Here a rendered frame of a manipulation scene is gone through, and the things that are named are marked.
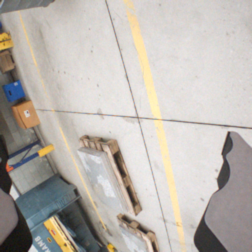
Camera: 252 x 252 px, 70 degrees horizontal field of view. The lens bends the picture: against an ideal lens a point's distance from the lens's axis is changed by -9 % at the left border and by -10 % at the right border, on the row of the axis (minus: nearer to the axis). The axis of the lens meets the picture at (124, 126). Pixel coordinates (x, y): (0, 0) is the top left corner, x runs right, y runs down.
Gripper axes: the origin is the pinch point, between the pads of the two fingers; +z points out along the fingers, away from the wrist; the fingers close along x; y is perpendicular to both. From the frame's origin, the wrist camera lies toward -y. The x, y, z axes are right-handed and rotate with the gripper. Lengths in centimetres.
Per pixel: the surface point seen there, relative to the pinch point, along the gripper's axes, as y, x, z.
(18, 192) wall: 436, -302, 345
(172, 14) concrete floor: -6, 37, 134
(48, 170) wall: 421, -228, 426
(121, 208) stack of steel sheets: 234, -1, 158
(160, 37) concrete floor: 12, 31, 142
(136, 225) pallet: 296, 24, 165
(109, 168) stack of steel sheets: 172, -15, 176
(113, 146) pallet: 143, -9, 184
